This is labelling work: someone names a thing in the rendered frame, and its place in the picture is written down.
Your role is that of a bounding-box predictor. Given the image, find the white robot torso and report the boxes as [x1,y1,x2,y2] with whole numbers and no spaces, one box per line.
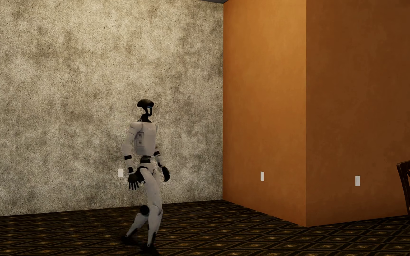
[131,121,159,165]

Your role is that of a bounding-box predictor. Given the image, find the white right robot leg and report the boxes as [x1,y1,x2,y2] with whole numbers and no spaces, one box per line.
[121,166,163,246]

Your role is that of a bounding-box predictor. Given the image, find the white robot leg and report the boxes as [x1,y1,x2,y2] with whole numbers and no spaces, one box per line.
[121,166,163,246]
[143,199,165,255]

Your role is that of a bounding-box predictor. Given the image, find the white left robot leg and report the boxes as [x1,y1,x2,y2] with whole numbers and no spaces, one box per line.
[143,199,165,255]

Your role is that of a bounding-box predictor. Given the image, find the black robot head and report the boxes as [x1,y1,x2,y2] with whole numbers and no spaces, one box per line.
[137,100,154,123]

